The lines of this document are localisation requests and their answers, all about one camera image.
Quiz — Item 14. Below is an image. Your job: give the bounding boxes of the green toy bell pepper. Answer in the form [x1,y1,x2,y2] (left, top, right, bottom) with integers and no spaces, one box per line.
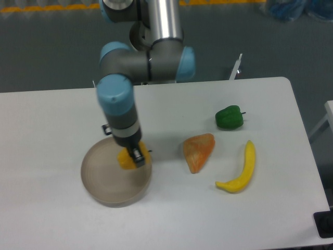
[215,105,245,130]

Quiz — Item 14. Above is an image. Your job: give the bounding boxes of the orange toy fruit wedge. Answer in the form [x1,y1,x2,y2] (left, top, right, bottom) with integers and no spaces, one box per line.
[183,133,215,174]

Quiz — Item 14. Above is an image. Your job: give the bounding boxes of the yellow toy bell pepper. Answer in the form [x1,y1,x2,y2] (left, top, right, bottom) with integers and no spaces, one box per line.
[117,141,151,170]

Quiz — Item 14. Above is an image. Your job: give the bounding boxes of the beige round plate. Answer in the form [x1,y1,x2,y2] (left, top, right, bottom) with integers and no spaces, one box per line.
[81,137,152,207]

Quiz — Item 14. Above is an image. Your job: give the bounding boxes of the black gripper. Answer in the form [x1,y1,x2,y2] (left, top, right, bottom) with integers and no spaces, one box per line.
[101,124,145,168]

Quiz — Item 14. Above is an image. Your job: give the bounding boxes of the white metal frame bracket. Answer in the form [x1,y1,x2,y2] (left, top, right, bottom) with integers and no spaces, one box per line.
[229,53,242,80]

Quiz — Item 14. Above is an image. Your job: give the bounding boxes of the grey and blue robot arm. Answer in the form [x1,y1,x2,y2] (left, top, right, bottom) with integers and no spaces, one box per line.
[97,1,196,168]

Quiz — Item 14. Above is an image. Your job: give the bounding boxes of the yellow toy banana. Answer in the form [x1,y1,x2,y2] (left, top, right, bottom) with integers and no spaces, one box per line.
[215,140,257,194]

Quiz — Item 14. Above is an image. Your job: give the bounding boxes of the black device at table edge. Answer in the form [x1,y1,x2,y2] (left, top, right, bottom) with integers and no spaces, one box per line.
[313,210,332,239]

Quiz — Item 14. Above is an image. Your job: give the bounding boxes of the white furniture at right edge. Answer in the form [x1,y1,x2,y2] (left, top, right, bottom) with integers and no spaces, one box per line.
[308,100,332,144]

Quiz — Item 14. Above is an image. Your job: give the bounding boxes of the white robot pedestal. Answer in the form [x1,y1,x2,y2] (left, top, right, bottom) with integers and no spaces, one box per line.
[130,21,152,51]

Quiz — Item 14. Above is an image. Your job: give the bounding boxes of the blue plastic bags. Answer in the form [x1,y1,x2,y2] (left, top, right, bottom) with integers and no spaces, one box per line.
[261,0,332,23]

